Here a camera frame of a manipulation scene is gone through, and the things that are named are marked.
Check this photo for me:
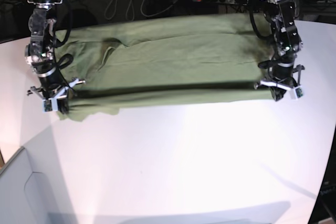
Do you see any grey cable on floor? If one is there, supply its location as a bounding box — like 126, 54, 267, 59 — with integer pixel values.
70, 0, 179, 20

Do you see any green T-shirt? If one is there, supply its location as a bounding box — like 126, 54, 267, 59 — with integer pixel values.
56, 14, 273, 122

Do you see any grey panel at table corner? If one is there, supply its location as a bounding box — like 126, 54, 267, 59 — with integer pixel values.
0, 147, 78, 224

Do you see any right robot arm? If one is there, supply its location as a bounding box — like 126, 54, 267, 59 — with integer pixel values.
25, 0, 85, 114

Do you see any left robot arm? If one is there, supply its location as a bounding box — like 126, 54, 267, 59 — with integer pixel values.
249, 0, 305, 101

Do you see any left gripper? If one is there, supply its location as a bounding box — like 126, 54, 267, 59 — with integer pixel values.
254, 62, 305, 102

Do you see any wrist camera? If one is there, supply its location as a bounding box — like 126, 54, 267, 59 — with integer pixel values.
289, 86, 304, 100
43, 98, 59, 112

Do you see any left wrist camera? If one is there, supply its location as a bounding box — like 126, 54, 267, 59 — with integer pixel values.
289, 86, 304, 100

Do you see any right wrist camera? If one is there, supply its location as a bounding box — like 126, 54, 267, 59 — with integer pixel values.
43, 98, 59, 112

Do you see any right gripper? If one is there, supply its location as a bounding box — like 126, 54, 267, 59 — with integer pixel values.
26, 73, 86, 114

